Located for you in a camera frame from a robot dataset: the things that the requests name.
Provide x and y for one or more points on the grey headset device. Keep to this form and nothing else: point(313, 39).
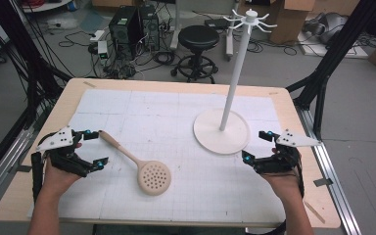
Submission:
point(326, 27)

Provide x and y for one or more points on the large black computer tower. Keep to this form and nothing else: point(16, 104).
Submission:
point(124, 29)

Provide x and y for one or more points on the aluminium rail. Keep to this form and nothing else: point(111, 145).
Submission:
point(333, 182)
point(3, 169)

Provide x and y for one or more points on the person's right hand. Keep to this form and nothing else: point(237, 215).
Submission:
point(285, 184)

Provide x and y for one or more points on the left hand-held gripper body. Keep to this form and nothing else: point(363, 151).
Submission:
point(58, 138)

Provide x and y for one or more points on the black frame post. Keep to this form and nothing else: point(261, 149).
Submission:
point(333, 58)
point(16, 42)

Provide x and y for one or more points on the black tape piece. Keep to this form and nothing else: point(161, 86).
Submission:
point(23, 168)
point(323, 182)

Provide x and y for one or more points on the white power strip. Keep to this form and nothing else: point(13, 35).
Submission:
point(97, 36)

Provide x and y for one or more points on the person's left hand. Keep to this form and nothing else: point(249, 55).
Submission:
point(55, 179)

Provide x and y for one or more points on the white hook stand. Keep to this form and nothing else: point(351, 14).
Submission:
point(230, 98)

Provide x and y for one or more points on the white grid mat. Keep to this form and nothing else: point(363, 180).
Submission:
point(176, 124)

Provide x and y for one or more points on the black round stool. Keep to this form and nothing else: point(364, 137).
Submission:
point(198, 37)

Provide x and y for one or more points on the small white device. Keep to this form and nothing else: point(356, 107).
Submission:
point(102, 49)

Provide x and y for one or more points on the flat black box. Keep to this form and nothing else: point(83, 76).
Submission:
point(216, 23)

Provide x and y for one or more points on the beige slotted spoon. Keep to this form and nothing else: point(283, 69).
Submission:
point(151, 178)

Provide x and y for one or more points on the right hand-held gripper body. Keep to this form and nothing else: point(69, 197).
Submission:
point(290, 140)

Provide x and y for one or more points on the open cardboard box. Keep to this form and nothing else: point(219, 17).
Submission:
point(290, 19)

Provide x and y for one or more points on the small black computer tower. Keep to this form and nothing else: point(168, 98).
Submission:
point(149, 27)

